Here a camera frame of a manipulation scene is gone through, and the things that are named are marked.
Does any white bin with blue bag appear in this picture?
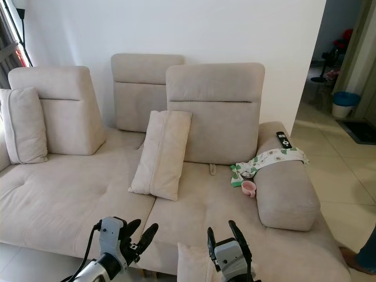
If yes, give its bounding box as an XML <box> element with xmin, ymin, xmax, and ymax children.
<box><xmin>331</xmin><ymin>91</ymin><xmax>361</xmax><ymax>120</ymax></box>

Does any olive wooden door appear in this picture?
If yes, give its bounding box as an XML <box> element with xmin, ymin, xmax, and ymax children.
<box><xmin>337</xmin><ymin>0</ymin><xmax>376</xmax><ymax>115</ymax></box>

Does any dark doormat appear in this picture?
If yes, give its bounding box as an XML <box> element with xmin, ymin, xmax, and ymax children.
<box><xmin>337</xmin><ymin>119</ymin><xmax>376</xmax><ymax>146</ymax></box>

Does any black standing fan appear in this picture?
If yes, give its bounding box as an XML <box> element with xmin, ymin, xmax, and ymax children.
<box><xmin>310</xmin><ymin>49</ymin><xmax>337</xmax><ymax>83</ymax></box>

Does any red flower bunch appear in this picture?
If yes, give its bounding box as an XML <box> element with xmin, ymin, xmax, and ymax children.
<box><xmin>333</xmin><ymin>28</ymin><xmax>354</xmax><ymax>51</ymax></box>

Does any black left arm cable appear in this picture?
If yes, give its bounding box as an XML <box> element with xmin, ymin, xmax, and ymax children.
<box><xmin>86</xmin><ymin>221</ymin><xmax>102</xmax><ymax>268</ymax></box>

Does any beige fabric sofa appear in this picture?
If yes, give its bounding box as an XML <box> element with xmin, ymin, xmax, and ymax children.
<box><xmin>0</xmin><ymin>53</ymin><xmax>353</xmax><ymax>282</ymax></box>

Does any red hanging ornament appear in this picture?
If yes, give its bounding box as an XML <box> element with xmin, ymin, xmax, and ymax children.
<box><xmin>16</xmin><ymin>47</ymin><xmax>30</xmax><ymax>68</ymax></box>

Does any beige sofa armrest bolster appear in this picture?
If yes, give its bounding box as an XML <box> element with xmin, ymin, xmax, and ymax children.
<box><xmin>255</xmin><ymin>122</ymin><xmax>322</xmax><ymax>231</ymax></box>

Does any black remote control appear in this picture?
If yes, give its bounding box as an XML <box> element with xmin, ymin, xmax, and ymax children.
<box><xmin>276</xmin><ymin>132</ymin><xmax>293</xmax><ymax>149</ymax></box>

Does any wedge-shaped beige sofa backrest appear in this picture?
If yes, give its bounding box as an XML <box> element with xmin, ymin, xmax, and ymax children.
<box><xmin>8</xmin><ymin>66</ymin><xmax>106</xmax><ymax>156</ymax></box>

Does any pink cup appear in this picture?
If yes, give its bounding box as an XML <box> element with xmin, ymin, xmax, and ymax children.
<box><xmin>241</xmin><ymin>181</ymin><xmax>257</xmax><ymax>196</ymax></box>

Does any wide beige sofa backrest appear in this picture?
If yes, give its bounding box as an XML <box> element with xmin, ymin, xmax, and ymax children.
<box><xmin>166</xmin><ymin>63</ymin><xmax>266</xmax><ymax>165</ymax></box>

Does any narrow beige sofa backrest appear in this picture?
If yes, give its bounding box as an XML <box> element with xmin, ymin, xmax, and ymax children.
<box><xmin>110</xmin><ymin>53</ymin><xmax>185</xmax><ymax>133</ymax></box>

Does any dark window curtain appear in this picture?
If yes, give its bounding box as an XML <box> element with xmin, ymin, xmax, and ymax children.
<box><xmin>0</xmin><ymin>0</ymin><xmax>17</xmax><ymax>89</ymax></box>

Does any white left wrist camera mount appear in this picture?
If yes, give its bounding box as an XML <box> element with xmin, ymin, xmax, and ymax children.
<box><xmin>98</xmin><ymin>217</ymin><xmax>126</xmax><ymax>256</ymax></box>

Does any black floor lamp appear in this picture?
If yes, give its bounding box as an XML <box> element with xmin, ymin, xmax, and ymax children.
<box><xmin>5</xmin><ymin>0</ymin><xmax>33</xmax><ymax>68</ymax></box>

